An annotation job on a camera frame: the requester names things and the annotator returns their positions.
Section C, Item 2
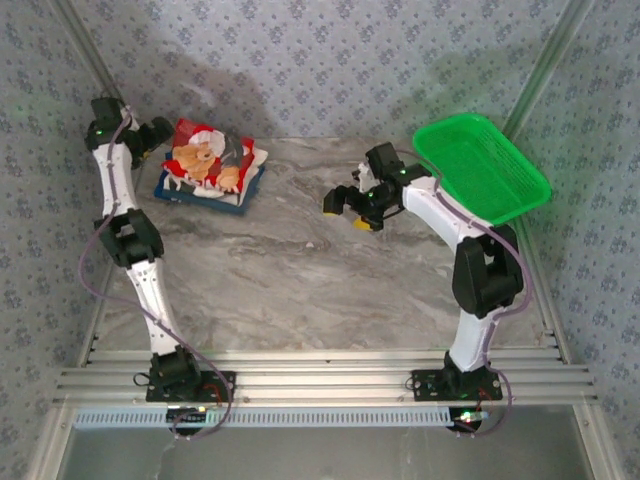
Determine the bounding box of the red t-shirt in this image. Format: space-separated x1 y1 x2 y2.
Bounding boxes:
162 117 257 197

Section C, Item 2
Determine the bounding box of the green plastic basket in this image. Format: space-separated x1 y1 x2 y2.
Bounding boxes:
412 113 553 226

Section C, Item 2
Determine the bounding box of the white t-shirt with black print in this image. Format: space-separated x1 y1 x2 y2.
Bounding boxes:
167 147 271 207

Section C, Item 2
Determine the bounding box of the circuit board with LED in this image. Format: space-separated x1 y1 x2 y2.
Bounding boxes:
167 405 209 421
449 408 489 424

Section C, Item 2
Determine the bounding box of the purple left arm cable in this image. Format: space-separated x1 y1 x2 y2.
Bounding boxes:
79 104 236 444

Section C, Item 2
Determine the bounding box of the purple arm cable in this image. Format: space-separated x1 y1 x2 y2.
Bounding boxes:
394 148 535 440
79 104 236 444

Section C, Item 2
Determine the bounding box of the aluminium corner post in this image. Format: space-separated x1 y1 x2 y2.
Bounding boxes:
49 0 151 151
502 0 596 141

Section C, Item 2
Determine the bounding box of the aluminium rail frame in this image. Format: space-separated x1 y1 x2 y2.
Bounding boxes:
52 347 599 404

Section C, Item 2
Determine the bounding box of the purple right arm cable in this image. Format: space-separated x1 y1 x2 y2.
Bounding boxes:
394 148 535 440

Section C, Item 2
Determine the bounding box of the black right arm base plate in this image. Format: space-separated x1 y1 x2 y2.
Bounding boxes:
410 368 504 403

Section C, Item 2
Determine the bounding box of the grey slotted cable duct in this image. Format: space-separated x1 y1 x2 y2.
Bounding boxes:
74 405 481 429

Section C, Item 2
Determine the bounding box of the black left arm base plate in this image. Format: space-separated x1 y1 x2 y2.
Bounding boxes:
145 369 237 404

